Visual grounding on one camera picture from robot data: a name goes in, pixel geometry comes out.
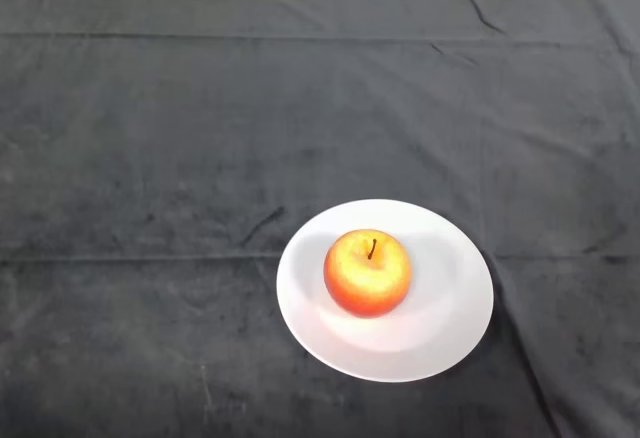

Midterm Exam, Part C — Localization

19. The white round plate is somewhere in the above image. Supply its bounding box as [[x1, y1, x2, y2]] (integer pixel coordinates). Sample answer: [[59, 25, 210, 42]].
[[275, 198, 496, 384]]

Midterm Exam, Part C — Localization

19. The red yellow apple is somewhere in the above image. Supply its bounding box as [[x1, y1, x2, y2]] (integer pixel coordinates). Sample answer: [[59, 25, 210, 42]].
[[322, 229, 413, 319]]

